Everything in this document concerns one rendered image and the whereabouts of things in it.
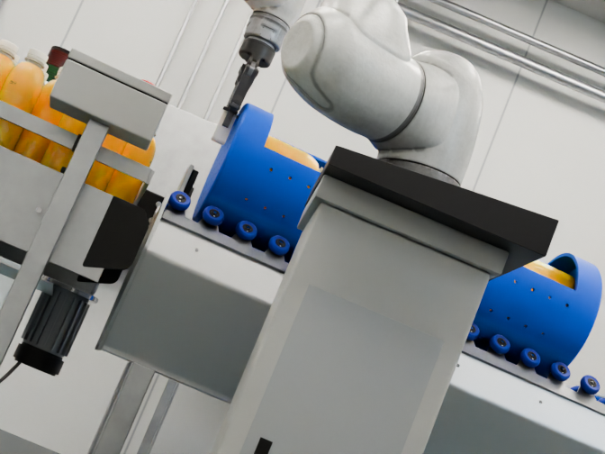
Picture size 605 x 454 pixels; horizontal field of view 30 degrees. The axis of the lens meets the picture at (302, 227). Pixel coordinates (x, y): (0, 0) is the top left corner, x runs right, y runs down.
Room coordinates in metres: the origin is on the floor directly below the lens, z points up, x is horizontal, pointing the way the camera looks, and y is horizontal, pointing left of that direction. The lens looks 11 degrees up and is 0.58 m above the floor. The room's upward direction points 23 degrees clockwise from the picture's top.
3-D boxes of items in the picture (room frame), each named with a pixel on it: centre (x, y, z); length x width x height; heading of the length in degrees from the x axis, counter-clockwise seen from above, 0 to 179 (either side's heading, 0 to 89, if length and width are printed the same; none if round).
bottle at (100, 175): (2.29, 0.44, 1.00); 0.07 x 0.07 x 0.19
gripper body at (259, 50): (2.36, 0.24, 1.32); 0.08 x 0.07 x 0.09; 9
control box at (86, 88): (2.06, 0.42, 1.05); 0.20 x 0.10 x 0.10; 99
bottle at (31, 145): (2.20, 0.55, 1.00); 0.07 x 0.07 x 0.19
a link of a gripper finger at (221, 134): (2.36, 0.24, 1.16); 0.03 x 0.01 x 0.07; 99
